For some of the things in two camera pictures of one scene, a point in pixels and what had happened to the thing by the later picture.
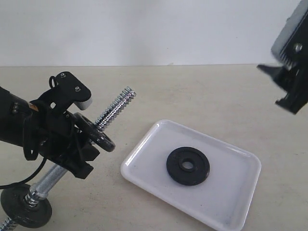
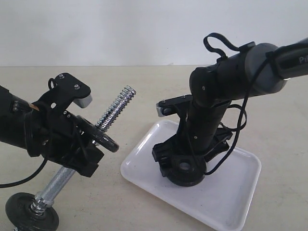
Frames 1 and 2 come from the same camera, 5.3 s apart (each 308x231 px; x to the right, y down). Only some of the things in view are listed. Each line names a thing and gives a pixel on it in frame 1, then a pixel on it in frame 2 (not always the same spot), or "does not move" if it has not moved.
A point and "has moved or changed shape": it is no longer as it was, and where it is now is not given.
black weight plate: x=88 y=128 does not move
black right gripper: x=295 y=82 -> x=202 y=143
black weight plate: x=187 y=176 does not move
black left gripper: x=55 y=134 does not move
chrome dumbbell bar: x=57 y=172 has moved or changed shape
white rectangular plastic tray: x=224 y=198 does not move
